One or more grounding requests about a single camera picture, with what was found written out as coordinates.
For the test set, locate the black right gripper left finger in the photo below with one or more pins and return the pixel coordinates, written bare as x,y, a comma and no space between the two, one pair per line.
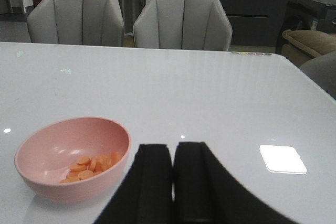
145,194

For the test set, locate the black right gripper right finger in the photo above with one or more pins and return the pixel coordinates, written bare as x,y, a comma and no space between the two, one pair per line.
205,192

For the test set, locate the orange ham slices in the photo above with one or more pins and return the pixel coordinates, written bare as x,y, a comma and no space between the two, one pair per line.
89,166

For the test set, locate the pink plastic bowl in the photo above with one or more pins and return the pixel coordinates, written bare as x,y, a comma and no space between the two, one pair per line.
43,159

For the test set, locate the grey armchair at right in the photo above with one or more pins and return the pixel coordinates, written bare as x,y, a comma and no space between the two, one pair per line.
322,71

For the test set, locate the right grey upholstered chair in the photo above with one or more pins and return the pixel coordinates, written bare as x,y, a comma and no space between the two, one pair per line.
183,24

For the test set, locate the grey upholstered chair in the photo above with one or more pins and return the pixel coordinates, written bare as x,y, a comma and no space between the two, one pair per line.
77,22
183,24

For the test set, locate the tan sofa cushion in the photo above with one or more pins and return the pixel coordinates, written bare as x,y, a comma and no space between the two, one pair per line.
304,45

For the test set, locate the left grey upholstered chair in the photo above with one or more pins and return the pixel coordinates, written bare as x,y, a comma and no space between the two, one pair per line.
77,22

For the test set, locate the dark side table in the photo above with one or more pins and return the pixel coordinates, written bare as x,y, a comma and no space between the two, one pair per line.
307,15

